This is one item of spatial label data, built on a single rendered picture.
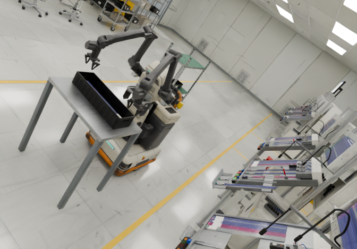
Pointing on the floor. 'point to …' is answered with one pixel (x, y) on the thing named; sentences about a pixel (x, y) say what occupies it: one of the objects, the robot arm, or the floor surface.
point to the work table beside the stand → (99, 132)
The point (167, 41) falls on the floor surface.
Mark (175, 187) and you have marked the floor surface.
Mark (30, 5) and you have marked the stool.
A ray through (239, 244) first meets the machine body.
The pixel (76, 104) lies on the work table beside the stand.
